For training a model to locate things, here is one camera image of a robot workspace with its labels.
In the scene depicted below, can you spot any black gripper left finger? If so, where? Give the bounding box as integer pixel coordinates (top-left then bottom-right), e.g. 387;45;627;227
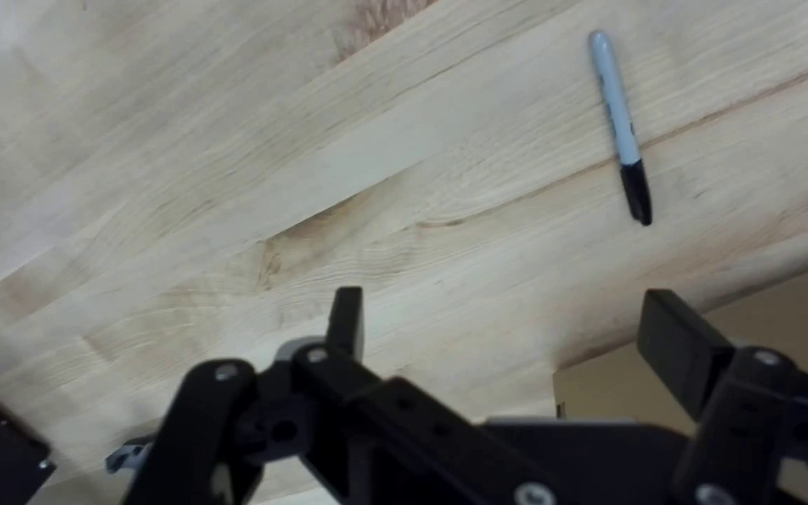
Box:
122;286;400;505

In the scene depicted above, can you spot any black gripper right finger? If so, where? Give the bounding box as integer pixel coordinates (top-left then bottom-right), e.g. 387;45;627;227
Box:
638;289;808;505

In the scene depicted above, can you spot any large cardboard box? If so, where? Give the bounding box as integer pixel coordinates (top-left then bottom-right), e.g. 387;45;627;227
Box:
553;250;808;505

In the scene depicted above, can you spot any black grey marker pen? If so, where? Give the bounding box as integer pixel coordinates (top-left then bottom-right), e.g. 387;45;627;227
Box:
588;25;658;230

